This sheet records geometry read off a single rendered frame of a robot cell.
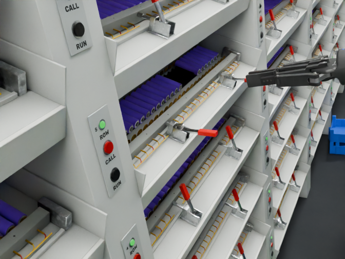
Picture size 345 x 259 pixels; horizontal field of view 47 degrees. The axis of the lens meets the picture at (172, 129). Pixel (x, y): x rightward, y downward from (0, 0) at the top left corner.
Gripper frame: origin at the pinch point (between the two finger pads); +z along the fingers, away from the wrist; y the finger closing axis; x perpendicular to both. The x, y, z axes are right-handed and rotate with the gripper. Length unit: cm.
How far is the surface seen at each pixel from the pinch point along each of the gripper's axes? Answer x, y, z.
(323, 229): -98, 64, 12
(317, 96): -59, 133, 20
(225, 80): 0.8, -1.0, 8.8
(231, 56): 3.2, 11.1, 11.3
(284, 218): -80, 48, 22
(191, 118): -0.4, -19.3, 9.7
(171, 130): 1.2, -27.5, 9.5
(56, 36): 25, -53, 2
